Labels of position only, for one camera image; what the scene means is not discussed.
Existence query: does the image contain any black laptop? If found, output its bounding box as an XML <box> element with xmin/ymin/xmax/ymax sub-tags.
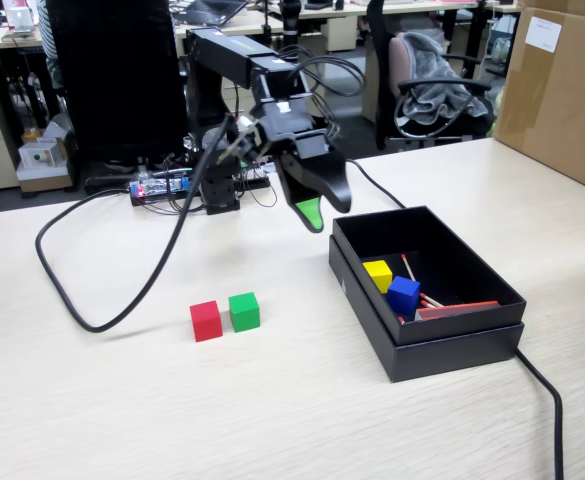
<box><xmin>171</xmin><ymin>0</ymin><xmax>250</xmax><ymax>27</ymax></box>

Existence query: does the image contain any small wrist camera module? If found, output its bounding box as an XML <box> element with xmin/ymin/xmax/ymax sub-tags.
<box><xmin>216</xmin><ymin>115</ymin><xmax>266</xmax><ymax>166</ymax></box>

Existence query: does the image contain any white paper shipping label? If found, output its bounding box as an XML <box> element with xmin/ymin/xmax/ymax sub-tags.
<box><xmin>525</xmin><ymin>15</ymin><xmax>563</xmax><ymax>54</ymax></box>

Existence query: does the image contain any black framed office chair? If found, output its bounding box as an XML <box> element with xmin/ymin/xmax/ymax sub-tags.
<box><xmin>366</xmin><ymin>0</ymin><xmax>496</xmax><ymax>151</ymax></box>

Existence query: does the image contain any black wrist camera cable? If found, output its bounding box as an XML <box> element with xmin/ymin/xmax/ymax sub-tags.
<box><xmin>35</xmin><ymin>114</ymin><xmax>238</xmax><ymax>334</ymax></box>

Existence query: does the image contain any black open box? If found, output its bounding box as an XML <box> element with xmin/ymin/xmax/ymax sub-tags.
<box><xmin>327</xmin><ymin>234</ymin><xmax>526</xmax><ymax>384</ymax></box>

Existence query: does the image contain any thick black cable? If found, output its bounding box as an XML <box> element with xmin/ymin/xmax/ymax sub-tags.
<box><xmin>335</xmin><ymin>158</ymin><xmax>566</xmax><ymax>480</ymax></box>

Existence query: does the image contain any yellow wooden cube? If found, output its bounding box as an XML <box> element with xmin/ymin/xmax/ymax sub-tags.
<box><xmin>362</xmin><ymin>259</ymin><xmax>394</xmax><ymax>295</ymax></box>

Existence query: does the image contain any large brown cardboard box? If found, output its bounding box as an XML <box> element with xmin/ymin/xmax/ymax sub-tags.
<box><xmin>491</xmin><ymin>0</ymin><xmax>585</xmax><ymax>199</ymax></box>

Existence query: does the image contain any black servo wire bundle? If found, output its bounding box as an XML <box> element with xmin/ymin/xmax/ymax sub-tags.
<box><xmin>279</xmin><ymin>47</ymin><xmax>368</xmax><ymax>141</ymax></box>

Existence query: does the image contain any white open carton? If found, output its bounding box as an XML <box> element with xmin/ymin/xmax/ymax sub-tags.
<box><xmin>15</xmin><ymin>138</ymin><xmax>73</xmax><ymax>194</ymax></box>

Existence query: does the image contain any black cardboard box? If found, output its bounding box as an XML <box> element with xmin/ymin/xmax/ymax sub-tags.
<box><xmin>331</xmin><ymin>204</ymin><xmax>528</xmax><ymax>346</ymax></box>

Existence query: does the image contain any robot controller circuit board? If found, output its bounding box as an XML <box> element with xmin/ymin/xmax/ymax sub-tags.
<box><xmin>129</xmin><ymin>172</ymin><xmax>196</xmax><ymax>201</ymax></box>

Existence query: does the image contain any green wooden cube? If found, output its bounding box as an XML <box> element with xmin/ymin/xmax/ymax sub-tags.
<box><xmin>227</xmin><ymin>291</ymin><xmax>262</xmax><ymax>333</ymax></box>

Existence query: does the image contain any black gripper servo block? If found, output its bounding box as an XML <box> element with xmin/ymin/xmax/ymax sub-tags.
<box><xmin>277</xmin><ymin>131</ymin><xmax>353</xmax><ymax>234</ymax></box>

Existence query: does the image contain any blue wooden cube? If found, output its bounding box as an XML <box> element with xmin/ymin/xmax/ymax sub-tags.
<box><xmin>386</xmin><ymin>275</ymin><xmax>422</xmax><ymax>317</ymax></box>

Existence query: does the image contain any red flat matchbox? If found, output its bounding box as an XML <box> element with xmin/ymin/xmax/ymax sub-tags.
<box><xmin>414</xmin><ymin>300</ymin><xmax>502</xmax><ymax>322</ymax></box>

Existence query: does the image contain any red wooden cube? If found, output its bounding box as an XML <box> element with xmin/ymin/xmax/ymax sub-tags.
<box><xmin>189</xmin><ymin>300</ymin><xmax>224</xmax><ymax>343</ymax></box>

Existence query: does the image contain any grey fleece blanket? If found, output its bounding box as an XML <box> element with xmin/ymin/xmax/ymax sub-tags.
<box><xmin>400</xmin><ymin>30</ymin><xmax>494</xmax><ymax>135</ymax></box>

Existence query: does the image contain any black vertical stand pole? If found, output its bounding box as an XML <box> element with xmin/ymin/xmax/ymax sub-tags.
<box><xmin>277</xmin><ymin>0</ymin><xmax>304</xmax><ymax>51</ymax></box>

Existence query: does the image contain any person in striped shirt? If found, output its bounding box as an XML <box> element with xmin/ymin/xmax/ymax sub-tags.
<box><xmin>36</xmin><ymin>0</ymin><xmax>63</xmax><ymax>91</ymax></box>

